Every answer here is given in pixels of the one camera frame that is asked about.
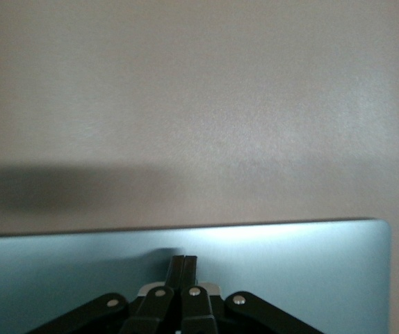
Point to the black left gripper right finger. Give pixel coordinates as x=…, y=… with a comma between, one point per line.
x=196, y=309

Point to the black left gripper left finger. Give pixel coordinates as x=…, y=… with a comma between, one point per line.
x=151, y=306

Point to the silver laptop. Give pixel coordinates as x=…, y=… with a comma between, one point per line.
x=46, y=271

